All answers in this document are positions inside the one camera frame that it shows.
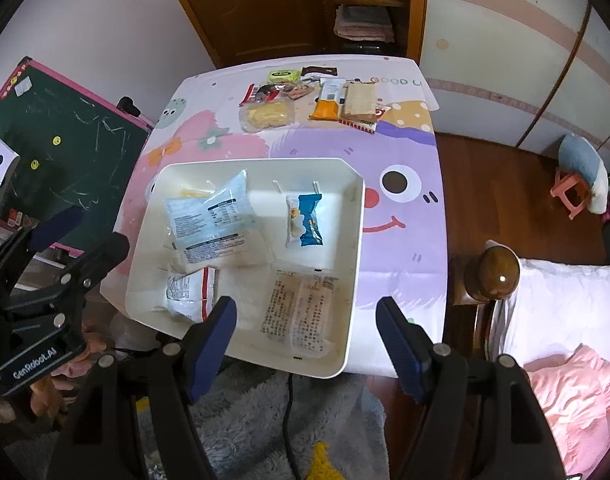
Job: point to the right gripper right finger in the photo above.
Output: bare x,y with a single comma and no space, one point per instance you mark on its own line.
408,346

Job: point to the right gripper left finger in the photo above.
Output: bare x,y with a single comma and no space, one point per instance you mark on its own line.
205,347

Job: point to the white plastic organizer tray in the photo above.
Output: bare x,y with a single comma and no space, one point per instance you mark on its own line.
269,182

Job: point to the clear bag of yellow snacks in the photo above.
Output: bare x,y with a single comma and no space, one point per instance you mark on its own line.
268,115

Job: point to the beige wafer packet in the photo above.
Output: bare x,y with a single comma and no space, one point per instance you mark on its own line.
361,108

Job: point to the orange white snack packet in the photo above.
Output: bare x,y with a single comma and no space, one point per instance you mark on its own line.
327,106

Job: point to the green snack packet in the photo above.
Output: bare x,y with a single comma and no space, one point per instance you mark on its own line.
283,76

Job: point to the dark brown snack packet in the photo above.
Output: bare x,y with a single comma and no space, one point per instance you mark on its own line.
318,72

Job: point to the hand holding left gripper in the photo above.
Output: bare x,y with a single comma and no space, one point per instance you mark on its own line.
47,395

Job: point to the red white snack packet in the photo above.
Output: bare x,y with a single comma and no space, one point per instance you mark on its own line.
191,295

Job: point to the clear packet with text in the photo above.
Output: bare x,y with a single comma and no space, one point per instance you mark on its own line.
299,311

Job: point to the large white blue snack bag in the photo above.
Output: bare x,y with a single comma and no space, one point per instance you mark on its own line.
218,230

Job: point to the blue small snack packet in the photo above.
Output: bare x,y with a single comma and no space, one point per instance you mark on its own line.
303,227

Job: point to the white pillow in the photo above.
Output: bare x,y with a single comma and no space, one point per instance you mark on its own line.
555,308

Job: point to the pink bed blanket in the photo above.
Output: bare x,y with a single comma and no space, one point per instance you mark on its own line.
574,394

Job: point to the pink small stool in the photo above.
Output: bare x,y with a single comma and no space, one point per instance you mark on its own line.
572,191

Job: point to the cartoon print tablecloth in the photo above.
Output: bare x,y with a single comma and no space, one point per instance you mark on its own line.
365,207

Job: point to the blue white plush toy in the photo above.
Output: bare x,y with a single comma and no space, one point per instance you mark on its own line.
577,155

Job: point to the red black snack packet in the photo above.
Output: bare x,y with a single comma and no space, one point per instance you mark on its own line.
263,93

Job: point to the folded towels stack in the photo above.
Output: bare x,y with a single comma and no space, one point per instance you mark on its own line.
363,23

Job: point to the brown wooden door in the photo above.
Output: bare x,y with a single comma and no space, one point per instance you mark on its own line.
234,32

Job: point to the wooden shelf unit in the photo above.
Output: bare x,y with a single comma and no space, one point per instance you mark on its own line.
407,19

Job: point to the wooden bed post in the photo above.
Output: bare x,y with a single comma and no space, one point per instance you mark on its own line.
475,285

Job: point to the green chalkboard pink frame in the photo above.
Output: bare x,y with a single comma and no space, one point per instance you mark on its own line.
75,149

